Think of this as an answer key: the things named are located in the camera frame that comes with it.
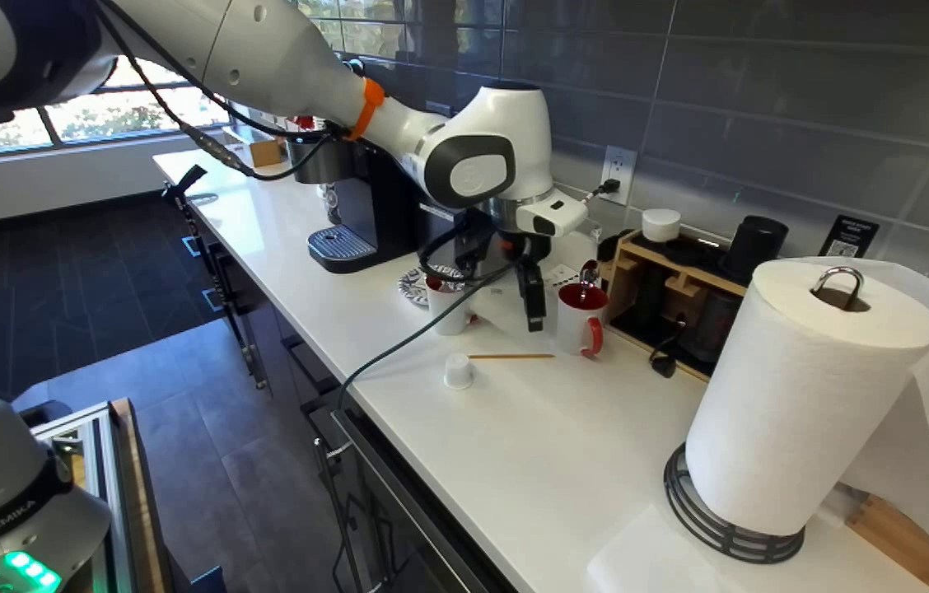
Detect wooden board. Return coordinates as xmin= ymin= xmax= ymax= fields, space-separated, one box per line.
xmin=837 ymin=480 xmax=929 ymax=590

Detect white paper towel roll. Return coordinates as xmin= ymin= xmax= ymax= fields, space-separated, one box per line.
xmin=683 ymin=259 xmax=929 ymax=574

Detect dark wood counter cabinets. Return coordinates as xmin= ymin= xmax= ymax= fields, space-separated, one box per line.
xmin=172 ymin=208 xmax=524 ymax=593

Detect black Keurig coffee machine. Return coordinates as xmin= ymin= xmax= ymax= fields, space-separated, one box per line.
xmin=302 ymin=141 xmax=457 ymax=277

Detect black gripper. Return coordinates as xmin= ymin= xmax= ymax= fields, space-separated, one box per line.
xmin=450 ymin=210 xmax=556 ymax=338

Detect wooden condiment organizer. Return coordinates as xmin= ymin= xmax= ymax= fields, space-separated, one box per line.
xmin=601 ymin=228 xmax=758 ymax=375

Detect black paper towel holder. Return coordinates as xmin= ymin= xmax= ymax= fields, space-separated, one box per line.
xmin=657 ymin=267 xmax=873 ymax=568

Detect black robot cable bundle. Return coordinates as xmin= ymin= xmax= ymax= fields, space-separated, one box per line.
xmin=95 ymin=0 xmax=337 ymax=185

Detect black wall switch plate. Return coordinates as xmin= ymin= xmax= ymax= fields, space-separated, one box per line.
xmin=821 ymin=210 xmax=884 ymax=260

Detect window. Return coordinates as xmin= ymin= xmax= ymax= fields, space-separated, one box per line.
xmin=0 ymin=54 xmax=231 ymax=152

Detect small white creamer cup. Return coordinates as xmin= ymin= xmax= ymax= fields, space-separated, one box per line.
xmin=441 ymin=352 xmax=478 ymax=388

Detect white wall outlet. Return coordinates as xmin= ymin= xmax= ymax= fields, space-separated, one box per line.
xmin=598 ymin=146 xmax=639 ymax=208

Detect white round lid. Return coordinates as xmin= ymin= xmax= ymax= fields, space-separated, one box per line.
xmin=639 ymin=205 xmax=686 ymax=249

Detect red cup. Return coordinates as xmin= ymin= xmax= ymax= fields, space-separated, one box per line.
xmin=552 ymin=279 xmax=612 ymax=362

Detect small patterned dish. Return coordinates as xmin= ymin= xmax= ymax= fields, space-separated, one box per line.
xmin=399 ymin=267 xmax=434 ymax=309

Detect black round knob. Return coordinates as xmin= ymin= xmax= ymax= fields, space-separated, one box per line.
xmin=642 ymin=342 xmax=683 ymax=384

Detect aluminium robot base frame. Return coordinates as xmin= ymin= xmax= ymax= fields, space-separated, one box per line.
xmin=29 ymin=397 xmax=172 ymax=593

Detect tan wooden straw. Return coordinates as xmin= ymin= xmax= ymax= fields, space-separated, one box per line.
xmin=467 ymin=349 xmax=556 ymax=365

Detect black cylindrical jar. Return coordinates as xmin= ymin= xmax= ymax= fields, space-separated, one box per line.
xmin=728 ymin=216 xmax=789 ymax=286

